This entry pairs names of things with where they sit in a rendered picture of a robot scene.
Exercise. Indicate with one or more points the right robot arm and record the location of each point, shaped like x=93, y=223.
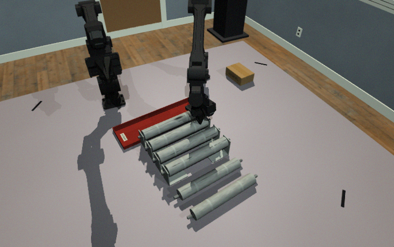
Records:
x=95, y=42

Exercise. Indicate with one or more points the red scrap tray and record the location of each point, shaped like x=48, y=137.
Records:
x=127, y=133

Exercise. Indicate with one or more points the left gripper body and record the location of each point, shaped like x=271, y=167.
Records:
x=193, y=112

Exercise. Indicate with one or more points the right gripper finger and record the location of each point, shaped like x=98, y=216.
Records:
x=101, y=70
x=108, y=64

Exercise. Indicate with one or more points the brown cardboard box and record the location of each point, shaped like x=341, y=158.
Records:
x=239, y=73

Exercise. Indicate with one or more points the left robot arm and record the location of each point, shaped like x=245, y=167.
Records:
x=198, y=75

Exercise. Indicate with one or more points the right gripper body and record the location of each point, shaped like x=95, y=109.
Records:
x=90, y=62

